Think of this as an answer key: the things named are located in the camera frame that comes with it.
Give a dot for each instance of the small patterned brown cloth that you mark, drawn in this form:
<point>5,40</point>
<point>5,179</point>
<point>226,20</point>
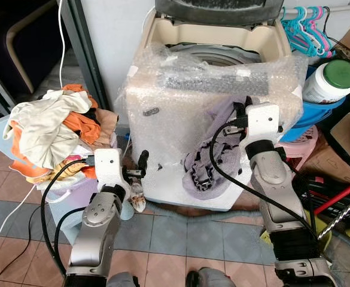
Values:
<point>139,197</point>

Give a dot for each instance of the purple garment with black trim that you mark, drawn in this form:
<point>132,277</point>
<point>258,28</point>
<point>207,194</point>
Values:
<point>222,152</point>

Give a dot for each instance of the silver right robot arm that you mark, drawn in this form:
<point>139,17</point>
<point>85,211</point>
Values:
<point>279,191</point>

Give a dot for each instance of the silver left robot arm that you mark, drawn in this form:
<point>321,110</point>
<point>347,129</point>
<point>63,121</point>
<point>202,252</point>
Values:
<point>98,224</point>

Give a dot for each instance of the bubble-wrapped top-loading washing machine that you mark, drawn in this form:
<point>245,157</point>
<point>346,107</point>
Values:
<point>163,128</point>

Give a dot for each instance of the teal plastic clothes hanger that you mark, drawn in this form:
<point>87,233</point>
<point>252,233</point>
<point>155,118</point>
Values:
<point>293,33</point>
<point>306,36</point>

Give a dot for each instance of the pink plastic clothes hanger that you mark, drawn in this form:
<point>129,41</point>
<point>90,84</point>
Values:
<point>321,33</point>

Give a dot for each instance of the tan brown garment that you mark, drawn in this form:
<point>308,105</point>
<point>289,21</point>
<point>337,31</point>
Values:
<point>107,125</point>

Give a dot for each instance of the pink plastic stool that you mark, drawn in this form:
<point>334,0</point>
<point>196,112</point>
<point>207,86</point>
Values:
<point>300,149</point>

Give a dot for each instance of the yellow patterned garment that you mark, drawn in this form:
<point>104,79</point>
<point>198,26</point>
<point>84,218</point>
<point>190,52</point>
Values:
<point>64,171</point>

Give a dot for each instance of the orange garment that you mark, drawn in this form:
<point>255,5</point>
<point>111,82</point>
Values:
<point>82,125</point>

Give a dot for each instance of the blue plastic basin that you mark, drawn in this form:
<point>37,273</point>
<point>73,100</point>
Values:
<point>315,116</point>

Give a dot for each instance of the white bottle with green lid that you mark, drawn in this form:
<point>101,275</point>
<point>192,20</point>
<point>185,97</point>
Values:
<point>327,81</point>

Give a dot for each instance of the cream white garment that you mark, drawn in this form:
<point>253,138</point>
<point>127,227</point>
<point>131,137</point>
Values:
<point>46,128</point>

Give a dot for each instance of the dark grey washer lid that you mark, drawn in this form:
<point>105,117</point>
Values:
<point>219,12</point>

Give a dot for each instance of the open cardboard box with bag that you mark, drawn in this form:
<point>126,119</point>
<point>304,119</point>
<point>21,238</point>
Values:
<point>342,137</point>

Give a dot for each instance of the grey left robot leg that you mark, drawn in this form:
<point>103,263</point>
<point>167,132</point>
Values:
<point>124,280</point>

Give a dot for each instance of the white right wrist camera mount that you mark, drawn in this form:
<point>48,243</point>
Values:
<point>263,122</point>

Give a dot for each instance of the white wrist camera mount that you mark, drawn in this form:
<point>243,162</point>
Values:
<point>109,162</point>
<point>263,122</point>

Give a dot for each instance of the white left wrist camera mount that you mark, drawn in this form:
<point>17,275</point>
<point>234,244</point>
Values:
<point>109,162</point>

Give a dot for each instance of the grey metal door frame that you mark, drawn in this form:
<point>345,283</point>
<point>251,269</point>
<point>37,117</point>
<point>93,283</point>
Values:
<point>82,48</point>

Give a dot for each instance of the metal clothes rail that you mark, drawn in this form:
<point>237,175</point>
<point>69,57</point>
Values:
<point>348,8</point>

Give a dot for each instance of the dark chair with wooden frame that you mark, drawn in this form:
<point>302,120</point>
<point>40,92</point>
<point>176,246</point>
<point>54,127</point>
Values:
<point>25,36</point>

